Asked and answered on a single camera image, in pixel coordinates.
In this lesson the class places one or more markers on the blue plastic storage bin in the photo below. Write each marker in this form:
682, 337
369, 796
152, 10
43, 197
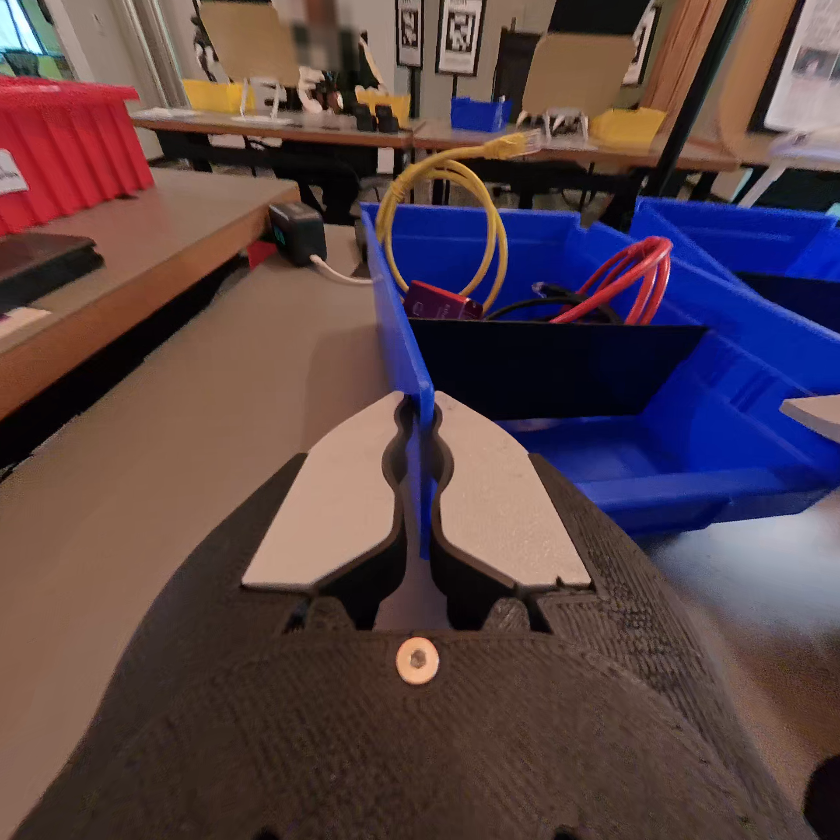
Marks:
656, 459
722, 229

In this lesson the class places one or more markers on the wooden side table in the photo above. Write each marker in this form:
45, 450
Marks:
164, 229

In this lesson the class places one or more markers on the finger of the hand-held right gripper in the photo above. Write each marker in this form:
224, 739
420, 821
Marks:
817, 417

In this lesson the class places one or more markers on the wooden office desk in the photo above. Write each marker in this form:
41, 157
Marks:
623, 154
229, 123

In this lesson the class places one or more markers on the black flat case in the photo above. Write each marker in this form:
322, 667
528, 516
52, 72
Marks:
46, 262

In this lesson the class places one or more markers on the black power bank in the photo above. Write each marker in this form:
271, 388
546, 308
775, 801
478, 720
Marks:
298, 233

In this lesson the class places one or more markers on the red plastic tray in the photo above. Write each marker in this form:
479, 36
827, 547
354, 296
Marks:
65, 151

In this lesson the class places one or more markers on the black bin divider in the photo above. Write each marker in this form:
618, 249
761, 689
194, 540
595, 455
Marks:
794, 298
558, 367

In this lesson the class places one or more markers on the wooden sign board with paper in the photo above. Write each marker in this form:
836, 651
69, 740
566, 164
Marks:
807, 59

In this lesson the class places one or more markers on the beige cardboard board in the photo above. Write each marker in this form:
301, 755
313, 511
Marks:
577, 72

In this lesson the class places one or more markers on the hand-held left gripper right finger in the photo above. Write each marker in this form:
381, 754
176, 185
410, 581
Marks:
505, 518

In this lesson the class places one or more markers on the red metal ethernet adapter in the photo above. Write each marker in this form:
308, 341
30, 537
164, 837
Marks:
439, 303

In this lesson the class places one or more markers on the printed tag sign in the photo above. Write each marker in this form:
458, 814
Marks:
409, 33
459, 36

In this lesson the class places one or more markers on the small blue bin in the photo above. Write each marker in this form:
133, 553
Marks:
479, 115

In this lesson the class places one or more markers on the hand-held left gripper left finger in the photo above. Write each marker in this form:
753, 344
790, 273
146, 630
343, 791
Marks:
328, 512

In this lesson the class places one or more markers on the small yellow bin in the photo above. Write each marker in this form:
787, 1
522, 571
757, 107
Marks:
210, 97
627, 128

